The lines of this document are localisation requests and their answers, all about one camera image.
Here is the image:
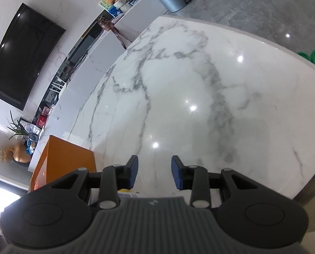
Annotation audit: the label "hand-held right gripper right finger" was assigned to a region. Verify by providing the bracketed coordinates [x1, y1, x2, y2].
[171, 155, 261, 208]

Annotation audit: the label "aloe plant in glass vase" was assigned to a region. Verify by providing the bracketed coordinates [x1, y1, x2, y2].
[6, 110, 35, 141]

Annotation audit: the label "gold vase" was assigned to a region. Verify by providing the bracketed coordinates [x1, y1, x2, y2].
[12, 144, 32, 163]

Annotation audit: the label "white router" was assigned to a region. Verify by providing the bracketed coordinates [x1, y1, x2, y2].
[49, 75, 68, 98]

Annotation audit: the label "colourful snack bags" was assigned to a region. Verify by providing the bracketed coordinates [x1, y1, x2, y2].
[25, 137, 39, 155]

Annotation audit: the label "clear plastic bottle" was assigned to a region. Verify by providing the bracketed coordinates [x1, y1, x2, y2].
[25, 123, 43, 136]

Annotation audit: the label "orange cardboard box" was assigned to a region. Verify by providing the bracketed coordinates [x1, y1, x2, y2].
[28, 135, 97, 193]

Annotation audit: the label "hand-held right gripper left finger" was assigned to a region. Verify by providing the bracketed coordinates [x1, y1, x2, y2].
[45, 155, 139, 209]

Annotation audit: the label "dried flower bunch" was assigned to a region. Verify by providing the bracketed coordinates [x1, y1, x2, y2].
[0, 145, 15, 162]

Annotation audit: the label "black wall television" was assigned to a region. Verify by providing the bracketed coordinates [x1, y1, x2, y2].
[0, 3, 66, 111]

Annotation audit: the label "brown bottle with strap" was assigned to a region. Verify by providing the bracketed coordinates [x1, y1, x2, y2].
[98, 17, 133, 49]

